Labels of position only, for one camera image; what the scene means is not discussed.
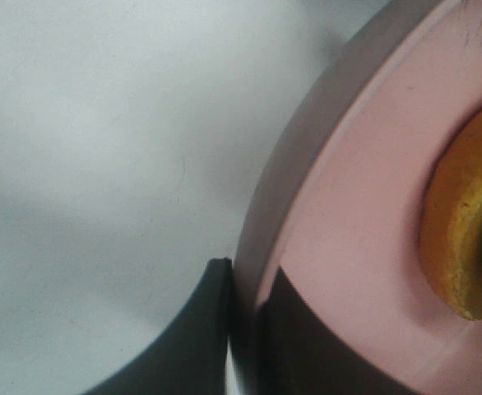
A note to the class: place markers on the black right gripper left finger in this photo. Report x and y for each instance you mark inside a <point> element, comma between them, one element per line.
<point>189,356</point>

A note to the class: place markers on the pink plate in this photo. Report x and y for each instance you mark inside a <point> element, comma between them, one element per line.
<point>337,207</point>

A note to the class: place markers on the burger with yellow bun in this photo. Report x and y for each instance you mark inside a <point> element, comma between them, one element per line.
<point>450,233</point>

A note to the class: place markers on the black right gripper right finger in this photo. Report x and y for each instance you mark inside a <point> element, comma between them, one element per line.
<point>295,352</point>

